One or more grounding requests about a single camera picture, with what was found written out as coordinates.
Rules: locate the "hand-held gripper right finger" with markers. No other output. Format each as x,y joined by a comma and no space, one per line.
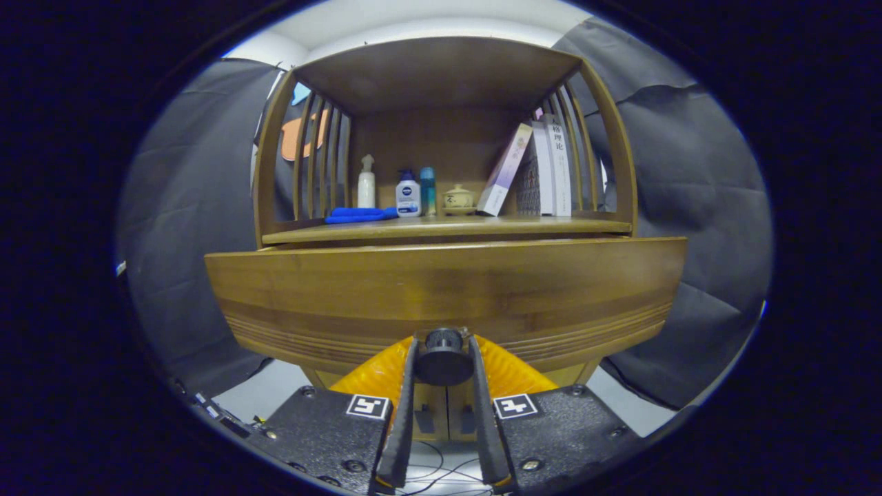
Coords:
484,427

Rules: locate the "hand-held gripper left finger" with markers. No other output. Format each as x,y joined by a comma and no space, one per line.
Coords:
403,427

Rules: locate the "wooden drawer with black knob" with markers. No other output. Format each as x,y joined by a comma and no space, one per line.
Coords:
441,282

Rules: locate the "wooden cabinet door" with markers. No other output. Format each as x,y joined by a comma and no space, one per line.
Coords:
434,399
460,399

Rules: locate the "wooden countertop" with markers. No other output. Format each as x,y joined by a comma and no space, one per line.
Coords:
448,226

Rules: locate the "wooden cabinet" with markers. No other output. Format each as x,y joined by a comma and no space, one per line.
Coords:
441,76

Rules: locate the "blue folded cloth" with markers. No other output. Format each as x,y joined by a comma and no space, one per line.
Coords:
358,215

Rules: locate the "white lotion bottle blue cap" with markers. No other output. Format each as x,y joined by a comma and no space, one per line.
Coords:
408,200

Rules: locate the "beige lidded teacup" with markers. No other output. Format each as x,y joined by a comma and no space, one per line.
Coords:
458,200

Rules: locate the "teal slim bottle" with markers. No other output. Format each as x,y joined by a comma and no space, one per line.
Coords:
428,193

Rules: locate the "white pump bottle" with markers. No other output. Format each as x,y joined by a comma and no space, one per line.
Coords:
366,189

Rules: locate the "purple and white book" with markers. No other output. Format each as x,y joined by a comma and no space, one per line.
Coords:
503,172

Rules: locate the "white book with patterned cover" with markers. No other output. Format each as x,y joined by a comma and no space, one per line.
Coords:
541,172

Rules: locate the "white book with black lettering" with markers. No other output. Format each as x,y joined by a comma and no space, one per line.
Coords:
559,165

